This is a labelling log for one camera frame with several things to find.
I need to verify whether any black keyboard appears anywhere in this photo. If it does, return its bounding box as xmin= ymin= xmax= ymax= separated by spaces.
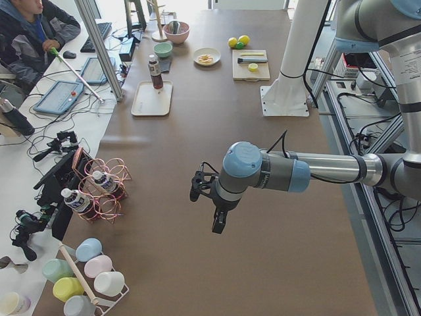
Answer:
xmin=80 ymin=22 xmax=113 ymax=54

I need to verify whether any black computer mouse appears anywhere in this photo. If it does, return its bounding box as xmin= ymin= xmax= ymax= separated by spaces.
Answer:
xmin=62 ymin=51 xmax=77 ymax=59

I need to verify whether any half lemon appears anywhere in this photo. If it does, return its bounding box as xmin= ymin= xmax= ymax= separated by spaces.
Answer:
xmin=248 ymin=63 xmax=259 ymax=72

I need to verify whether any bottle in rack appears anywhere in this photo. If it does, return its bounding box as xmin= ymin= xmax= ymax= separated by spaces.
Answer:
xmin=61 ymin=188 xmax=97 ymax=221
xmin=92 ymin=171 xmax=124 ymax=198

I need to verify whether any steel cylinder grinder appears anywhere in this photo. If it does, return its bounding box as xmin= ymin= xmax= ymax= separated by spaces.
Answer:
xmin=237 ymin=57 xmax=268 ymax=64

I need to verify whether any wooden cutting board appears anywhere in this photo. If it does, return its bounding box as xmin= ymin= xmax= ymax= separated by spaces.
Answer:
xmin=232 ymin=49 xmax=270 ymax=81

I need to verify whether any copper wire bottle rack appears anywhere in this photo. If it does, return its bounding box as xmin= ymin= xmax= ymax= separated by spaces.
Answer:
xmin=72 ymin=148 xmax=132 ymax=223

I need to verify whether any grey cup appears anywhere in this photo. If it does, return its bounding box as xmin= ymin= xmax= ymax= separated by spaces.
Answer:
xmin=63 ymin=296 xmax=95 ymax=316

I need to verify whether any steel funnel scoop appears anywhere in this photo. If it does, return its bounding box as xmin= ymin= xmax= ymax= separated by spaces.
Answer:
xmin=168 ymin=20 xmax=182 ymax=34

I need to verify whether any black thermos bottle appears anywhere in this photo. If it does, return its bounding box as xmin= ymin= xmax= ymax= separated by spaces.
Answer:
xmin=1 ymin=98 xmax=35 ymax=136

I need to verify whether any braided glazed donut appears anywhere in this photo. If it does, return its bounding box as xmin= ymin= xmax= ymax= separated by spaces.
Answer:
xmin=197 ymin=54 xmax=214 ymax=65

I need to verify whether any blue teach pendant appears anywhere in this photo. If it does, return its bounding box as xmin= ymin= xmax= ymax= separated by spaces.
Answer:
xmin=80 ymin=57 xmax=107 ymax=86
xmin=33 ymin=80 xmax=84 ymax=115

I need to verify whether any pink cup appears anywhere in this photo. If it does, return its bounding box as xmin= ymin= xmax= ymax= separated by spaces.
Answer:
xmin=84 ymin=255 xmax=112 ymax=278

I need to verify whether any yellow lemon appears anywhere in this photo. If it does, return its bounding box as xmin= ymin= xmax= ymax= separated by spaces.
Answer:
xmin=238 ymin=35 xmax=250 ymax=46
xmin=228 ymin=37 xmax=238 ymax=48

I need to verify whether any cream serving tray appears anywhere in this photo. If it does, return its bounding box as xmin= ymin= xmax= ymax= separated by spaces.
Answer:
xmin=131 ymin=80 xmax=173 ymax=117

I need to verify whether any blue cup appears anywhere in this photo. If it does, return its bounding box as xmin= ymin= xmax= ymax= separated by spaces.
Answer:
xmin=76 ymin=238 xmax=103 ymax=262

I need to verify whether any cream paper cup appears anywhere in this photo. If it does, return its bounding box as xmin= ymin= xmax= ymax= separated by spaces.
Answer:
xmin=1 ymin=292 xmax=31 ymax=315

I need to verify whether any green lime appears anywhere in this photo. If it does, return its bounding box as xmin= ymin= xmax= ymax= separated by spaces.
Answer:
xmin=235 ymin=41 xmax=245 ymax=49

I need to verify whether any white round plate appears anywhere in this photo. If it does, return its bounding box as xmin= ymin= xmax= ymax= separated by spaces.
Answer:
xmin=193 ymin=47 xmax=221 ymax=66

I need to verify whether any green bowl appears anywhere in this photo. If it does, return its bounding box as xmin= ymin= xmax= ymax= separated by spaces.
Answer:
xmin=153 ymin=42 xmax=173 ymax=58

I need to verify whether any seated person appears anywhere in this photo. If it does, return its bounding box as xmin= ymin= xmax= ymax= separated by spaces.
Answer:
xmin=1 ymin=1 xmax=81 ymax=90

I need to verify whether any white cup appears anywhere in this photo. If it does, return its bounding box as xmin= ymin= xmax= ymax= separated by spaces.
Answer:
xmin=93 ymin=271 xmax=125 ymax=297

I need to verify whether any aluminium frame post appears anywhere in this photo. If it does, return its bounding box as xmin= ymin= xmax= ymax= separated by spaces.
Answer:
xmin=74 ymin=0 xmax=124 ymax=102

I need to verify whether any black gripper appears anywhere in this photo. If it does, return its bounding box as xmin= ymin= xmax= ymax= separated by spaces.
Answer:
xmin=212 ymin=203 xmax=230 ymax=234

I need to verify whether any pink bowl with ice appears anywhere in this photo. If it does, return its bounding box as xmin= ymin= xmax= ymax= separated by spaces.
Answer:
xmin=163 ymin=20 xmax=190 ymax=44

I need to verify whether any green cup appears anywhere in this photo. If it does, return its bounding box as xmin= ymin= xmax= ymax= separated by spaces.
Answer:
xmin=42 ymin=259 xmax=74 ymax=283

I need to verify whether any yellow plastic knife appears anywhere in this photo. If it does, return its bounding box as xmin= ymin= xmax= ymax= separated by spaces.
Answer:
xmin=240 ymin=52 xmax=264 ymax=57

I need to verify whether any blue teach pendant near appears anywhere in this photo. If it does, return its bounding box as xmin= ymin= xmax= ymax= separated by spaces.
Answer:
xmin=33 ymin=80 xmax=84 ymax=115

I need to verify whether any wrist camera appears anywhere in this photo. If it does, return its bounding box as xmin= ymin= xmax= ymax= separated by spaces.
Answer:
xmin=189 ymin=161 xmax=219 ymax=202

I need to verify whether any yellow lemon lower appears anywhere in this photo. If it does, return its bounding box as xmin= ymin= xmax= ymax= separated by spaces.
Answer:
xmin=228 ymin=37 xmax=238 ymax=48

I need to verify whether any dark tea bottle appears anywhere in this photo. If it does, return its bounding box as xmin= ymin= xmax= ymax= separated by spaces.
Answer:
xmin=148 ymin=54 xmax=164 ymax=90

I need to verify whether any blue teach pendant far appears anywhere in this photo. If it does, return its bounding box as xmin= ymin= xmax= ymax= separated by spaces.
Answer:
xmin=80 ymin=57 xmax=107 ymax=86

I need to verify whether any grey folded cloth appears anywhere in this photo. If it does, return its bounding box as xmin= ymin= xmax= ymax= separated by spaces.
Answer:
xmin=159 ymin=58 xmax=172 ymax=73

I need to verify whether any yellow cup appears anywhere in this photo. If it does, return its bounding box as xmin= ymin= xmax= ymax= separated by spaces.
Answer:
xmin=53 ymin=277 xmax=84 ymax=302

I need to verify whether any yellow lemon upper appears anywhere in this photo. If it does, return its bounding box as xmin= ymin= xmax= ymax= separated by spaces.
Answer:
xmin=238 ymin=35 xmax=250 ymax=46

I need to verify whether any wooden mug tree stand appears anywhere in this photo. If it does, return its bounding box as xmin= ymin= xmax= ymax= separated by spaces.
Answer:
xmin=147 ymin=0 xmax=168 ymax=43

